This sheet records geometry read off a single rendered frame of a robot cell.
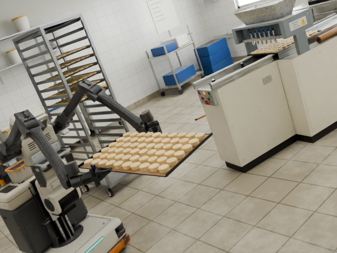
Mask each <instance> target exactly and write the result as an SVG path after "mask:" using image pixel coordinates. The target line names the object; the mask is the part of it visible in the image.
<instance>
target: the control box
mask: <svg viewBox="0 0 337 253"><path fill-rule="evenodd" d="M198 91H199V92H200V94H199V93H198V95H199V98H200V101H201V104H208V102H209V105H218V102H217V99H216V95H215V92H214V91H212V90H211V89H202V88H199V89H197V92H198ZM203 91H204V92H205V95H204V94H203ZM208 92H209V93H210V95H208ZM201 97H203V98H204V100H202V99H201ZM208 97H209V98H210V100H209V101H208V99H207V98H208ZM206 102H207V103H206Z"/></svg>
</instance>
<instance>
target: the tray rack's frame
mask: <svg viewBox="0 0 337 253"><path fill-rule="evenodd" d="M79 17H80V15H79V14H77V15H74V16H71V17H68V18H64V19H61V20H58V21H55V22H52V23H49V24H46V25H43V26H42V27H43V29H44V31H45V30H48V29H51V28H54V27H57V26H60V25H63V24H65V23H68V22H70V21H72V20H75V19H77V18H79ZM36 32H39V29H38V28H35V29H33V30H31V31H29V32H27V33H25V34H23V35H21V36H18V37H16V38H14V39H12V41H13V43H14V46H15V48H16V50H17V52H18V54H19V56H20V58H21V61H22V63H23V65H24V67H25V69H26V71H27V73H28V75H29V78H30V80H31V82H32V84H33V86H34V88H35V90H36V93H37V95H38V97H39V99H40V101H41V103H42V105H43V107H44V110H45V112H46V114H47V115H48V118H49V120H50V121H51V120H52V119H53V118H52V116H51V114H50V112H49V110H48V107H47V105H46V103H45V101H44V99H43V97H42V94H41V92H40V90H39V88H38V86H37V84H36V82H35V79H34V77H33V75H32V73H31V71H30V69H29V67H28V64H27V62H26V60H25V58H24V56H23V54H22V52H21V49H20V47H19V45H18V43H17V41H19V40H21V39H23V38H25V37H28V36H30V35H32V34H34V33H36ZM52 35H53V37H54V38H55V37H57V35H56V32H52ZM34 40H35V42H36V43H38V40H37V38H34ZM55 42H56V44H57V46H59V45H61V44H60V42H59V40H56V41H55ZM38 49H39V51H40V52H42V49H41V47H40V46H38ZM59 51H60V53H61V54H62V53H64V51H63V49H62V48H59ZM42 58H43V60H44V61H45V60H46V58H45V56H44V55H42ZM63 60H64V61H67V58H66V57H65V58H63ZM82 104H83V105H87V104H86V102H85V101H84V102H82ZM85 111H86V112H90V111H89V109H88V108H85ZM88 117H89V119H93V118H92V116H91V115H89V116H88ZM91 124H92V126H93V127H95V126H96V125H95V123H94V122H93V123H91ZM72 125H73V127H74V128H77V127H76V125H75V123H72ZM94 131H95V133H99V132H98V130H94ZM76 133H77V136H80V134H79V132H78V131H76ZM56 135H57V137H58V139H59V142H60V144H61V146H62V147H66V146H65V144H64V142H63V140H62V137H61V135H58V134H56ZM97 138H98V140H102V139H101V137H97ZM79 140H80V142H81V143H82V144H83V141H82V139H79ZM107 175H108V176H111V177H110V178H109V180H110V182H111V184H112V186H115V185H116V184H117V183H119V182H120V181H121V180H123V179H124V178H126V177H127V176H128V175H130V174H129V173H119V172H110V173H109V174H107ZM89 185H94V186H95V183H94V182H92V183H89ZM99 186H100V187H104V189H105V190H106V192H107V194H108V195H110V193H109V191H108V188H109V187H108V185H107V183H106V180H105V178H103V179H102V180H101V185H99Z"/></svg>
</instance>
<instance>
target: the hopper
mask: <svg viewBox="0 0 337 253"><path fill-rule="evenodd" d="M295 1H296V0H273V1H269V2H265V3H261V4H257V5H254V6H251V7H249V8H247V9H244V10H242V11H239V12H237V13H234V15H235V16H236V17H237V18H239V19H240V20H241V21H242V22H243V23H244V24H245V25H249V24H255V23H260V22H266V21H271V20H277V19H280V18H282V17H284V16H287V15H289V14H291V13H292V11H293V8H294V4H295Z"/></svg>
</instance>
